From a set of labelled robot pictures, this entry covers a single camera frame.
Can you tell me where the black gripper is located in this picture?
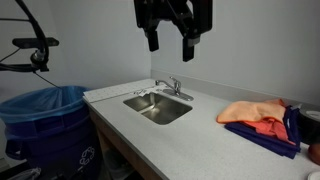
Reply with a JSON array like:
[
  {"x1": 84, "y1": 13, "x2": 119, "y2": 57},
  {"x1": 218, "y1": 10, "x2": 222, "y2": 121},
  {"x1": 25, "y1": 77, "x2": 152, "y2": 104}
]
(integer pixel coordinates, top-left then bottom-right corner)
[{"x1": 133, "y1": 0, "x2": 214, "y2": 63}]

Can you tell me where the chrome tap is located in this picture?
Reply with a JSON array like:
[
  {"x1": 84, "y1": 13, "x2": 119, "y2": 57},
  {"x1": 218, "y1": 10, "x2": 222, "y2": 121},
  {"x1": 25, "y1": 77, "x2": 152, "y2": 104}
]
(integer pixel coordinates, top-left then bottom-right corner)
[{"x1": 154, "y1": 76, "x2": 195, "y2": 102}]

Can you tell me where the grey counter backsplash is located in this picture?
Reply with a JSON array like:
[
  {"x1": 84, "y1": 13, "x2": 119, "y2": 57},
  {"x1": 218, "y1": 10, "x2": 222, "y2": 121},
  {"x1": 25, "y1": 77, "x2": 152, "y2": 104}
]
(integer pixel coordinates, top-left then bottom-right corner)
[{"x1": 150, "y1": 68, "x2": 320, "y2": 108}]

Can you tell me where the stainless steel sink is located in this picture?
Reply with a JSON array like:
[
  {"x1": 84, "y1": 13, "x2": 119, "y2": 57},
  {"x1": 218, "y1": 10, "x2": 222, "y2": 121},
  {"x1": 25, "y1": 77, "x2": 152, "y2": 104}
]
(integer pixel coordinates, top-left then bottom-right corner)
[{"x1": 122, "y1": 92, "x2": 194, "y2": 126}]

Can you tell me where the orange cloth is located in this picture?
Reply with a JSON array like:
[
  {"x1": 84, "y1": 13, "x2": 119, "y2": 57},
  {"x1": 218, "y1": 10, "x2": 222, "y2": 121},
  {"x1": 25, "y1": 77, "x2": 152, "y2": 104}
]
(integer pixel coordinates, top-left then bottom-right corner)
[{"x1": 216, "y1": 98, "x2": 288, "y2": 125}]

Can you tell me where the navy blue cloth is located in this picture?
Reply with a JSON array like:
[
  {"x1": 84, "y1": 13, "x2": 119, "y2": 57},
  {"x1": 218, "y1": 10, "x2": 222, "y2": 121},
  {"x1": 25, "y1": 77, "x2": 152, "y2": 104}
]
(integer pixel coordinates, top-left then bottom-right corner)
[{"x1": 224, "y1": 105, "x2": 302, "y2": 160}]

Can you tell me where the coral red cloth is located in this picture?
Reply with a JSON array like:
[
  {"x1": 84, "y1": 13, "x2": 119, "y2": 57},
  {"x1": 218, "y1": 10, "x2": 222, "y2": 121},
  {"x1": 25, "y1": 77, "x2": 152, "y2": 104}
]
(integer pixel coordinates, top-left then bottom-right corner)
[{"x1": 241, "y1": 117, "x2": 296, "y2": 145}]

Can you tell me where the blue plastic bin liner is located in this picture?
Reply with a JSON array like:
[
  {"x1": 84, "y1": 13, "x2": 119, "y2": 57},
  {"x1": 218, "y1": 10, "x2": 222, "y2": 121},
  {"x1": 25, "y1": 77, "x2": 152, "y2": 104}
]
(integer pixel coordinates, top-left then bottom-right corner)
[{"x1": 0, "y1": 85, "x2": 91, "y2": 125}]

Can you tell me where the blue recycling bin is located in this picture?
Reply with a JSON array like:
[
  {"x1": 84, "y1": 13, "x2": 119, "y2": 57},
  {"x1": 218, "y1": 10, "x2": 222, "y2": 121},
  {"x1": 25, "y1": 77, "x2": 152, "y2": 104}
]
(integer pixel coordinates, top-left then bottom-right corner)
[{"x1": 4, "y1": 99, "x2": 103, "y2": 180}]

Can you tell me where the reddish brown round object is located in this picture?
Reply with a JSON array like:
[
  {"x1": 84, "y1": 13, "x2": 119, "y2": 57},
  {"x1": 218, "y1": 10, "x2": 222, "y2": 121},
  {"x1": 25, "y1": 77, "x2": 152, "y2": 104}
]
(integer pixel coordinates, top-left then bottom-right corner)
[{"x1": 307, "y1": 143, "x2": 320, "y2": 166}]

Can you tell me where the white plastic bag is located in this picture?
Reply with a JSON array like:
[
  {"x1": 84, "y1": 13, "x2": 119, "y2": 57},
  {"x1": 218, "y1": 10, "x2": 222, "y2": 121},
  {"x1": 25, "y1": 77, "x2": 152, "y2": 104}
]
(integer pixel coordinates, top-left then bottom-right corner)
[{"x1": 8, "y1": 167, "x2": 43, "y2": 180}]

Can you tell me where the white round object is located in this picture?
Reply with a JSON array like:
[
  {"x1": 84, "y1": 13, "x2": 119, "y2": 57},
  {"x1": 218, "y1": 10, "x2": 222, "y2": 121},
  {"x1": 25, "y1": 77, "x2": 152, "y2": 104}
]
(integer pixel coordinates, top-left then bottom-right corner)
[{"x1": 307, "y1": 170, "x2": 320, "y2": 180}]

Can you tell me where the wooden counter frame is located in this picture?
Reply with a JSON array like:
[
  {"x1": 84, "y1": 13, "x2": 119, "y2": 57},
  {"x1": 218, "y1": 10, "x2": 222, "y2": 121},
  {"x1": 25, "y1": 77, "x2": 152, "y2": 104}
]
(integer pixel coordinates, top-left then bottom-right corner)
[{"x1": 87, "y1": 106, "x2": 154, "y2": 180}]

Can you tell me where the thick black cable hose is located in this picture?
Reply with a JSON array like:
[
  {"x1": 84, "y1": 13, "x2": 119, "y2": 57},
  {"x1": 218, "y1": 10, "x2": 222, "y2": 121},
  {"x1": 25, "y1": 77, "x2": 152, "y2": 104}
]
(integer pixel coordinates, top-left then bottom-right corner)
[{"x1": 14, "y1": 0, "x2": 51, "y2": 73}]

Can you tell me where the black bar camera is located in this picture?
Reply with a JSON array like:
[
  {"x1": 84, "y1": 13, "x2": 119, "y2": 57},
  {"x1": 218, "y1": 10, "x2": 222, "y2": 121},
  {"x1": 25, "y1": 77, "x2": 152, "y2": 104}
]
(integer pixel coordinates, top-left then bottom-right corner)
[{"x1": 12, "y1": 37, "x2": 60, "y2": 48}]

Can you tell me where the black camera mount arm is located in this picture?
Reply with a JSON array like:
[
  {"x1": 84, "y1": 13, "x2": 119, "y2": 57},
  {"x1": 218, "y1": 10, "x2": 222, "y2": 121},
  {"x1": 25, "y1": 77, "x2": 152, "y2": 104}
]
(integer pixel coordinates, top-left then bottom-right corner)
[{"x1": 0, "y1": 48, "x2": 50, "y2": 73}]

